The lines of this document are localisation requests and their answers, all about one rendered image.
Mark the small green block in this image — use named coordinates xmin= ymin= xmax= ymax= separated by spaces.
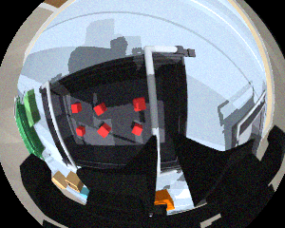
xmin=24 ymin=90 xmax=40 ymax=126

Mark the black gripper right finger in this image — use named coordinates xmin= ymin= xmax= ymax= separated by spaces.
xmin=173 ymin=132 xmax=257 ymax=206

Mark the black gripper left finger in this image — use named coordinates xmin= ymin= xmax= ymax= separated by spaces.
xmin=75 ymin=136 xmax=159 ymax=216

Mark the light blue block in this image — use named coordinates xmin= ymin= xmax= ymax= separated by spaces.
xmin=78 ymin=187 xmax=89 ymax=198

